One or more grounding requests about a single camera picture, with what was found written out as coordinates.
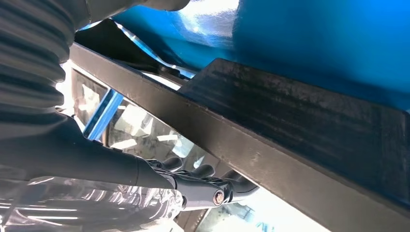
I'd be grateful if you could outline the blue metal shelf rack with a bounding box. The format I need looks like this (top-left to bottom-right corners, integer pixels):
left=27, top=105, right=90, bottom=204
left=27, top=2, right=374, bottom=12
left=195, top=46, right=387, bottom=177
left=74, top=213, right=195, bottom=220
left=83, top=0, right=410, bottom=142

